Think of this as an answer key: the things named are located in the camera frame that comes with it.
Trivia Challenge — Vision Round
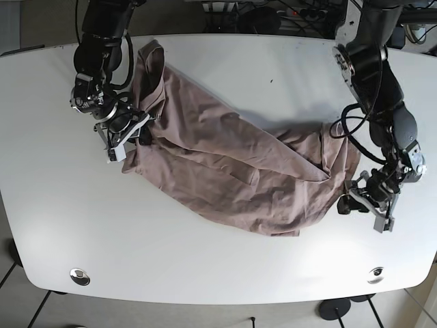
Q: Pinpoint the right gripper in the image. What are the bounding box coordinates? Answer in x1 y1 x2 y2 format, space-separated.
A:
94 110 155 153

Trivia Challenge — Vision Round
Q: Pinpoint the mauve brown T-shirt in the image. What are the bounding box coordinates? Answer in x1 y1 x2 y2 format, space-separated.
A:
122 41 361 236

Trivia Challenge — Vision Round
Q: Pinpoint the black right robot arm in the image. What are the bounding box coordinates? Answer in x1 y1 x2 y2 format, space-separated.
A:
70 0 151 162

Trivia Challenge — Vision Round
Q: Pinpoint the left table grommet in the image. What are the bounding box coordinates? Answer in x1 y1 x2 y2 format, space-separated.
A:
70 268 91 286

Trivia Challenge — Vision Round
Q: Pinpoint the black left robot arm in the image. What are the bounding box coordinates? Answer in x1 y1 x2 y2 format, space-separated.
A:
122 1 424 236

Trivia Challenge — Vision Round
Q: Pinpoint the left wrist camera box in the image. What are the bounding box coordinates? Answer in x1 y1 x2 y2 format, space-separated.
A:
373 215 395 233

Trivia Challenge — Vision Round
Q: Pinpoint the black round stand base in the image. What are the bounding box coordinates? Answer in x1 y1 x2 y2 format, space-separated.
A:
318 298 351 321

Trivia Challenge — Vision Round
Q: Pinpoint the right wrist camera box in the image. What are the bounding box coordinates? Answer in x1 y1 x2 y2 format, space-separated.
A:
107 146 126 163

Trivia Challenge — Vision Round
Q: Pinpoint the right table grommet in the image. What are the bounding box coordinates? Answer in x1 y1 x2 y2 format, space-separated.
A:
366 266 385 284

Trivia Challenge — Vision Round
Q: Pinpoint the table grommet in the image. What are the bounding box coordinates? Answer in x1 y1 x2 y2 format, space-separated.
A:
366 266 385 284
70 268 91 286

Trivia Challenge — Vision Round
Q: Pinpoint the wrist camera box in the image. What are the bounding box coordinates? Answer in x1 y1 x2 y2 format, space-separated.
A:
373 215 395 233
107 146 126 163

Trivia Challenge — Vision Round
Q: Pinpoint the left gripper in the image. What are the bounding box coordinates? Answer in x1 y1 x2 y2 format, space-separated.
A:
337 169 399 219

